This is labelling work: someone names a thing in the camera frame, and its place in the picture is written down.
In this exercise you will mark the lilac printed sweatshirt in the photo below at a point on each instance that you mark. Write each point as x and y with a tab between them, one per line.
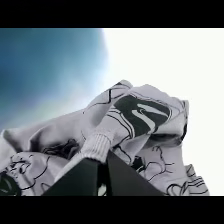
100	126

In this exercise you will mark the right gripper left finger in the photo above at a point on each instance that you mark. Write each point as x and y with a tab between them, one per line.
80	180

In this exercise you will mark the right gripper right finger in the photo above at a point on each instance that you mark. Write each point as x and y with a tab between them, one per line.
126	180

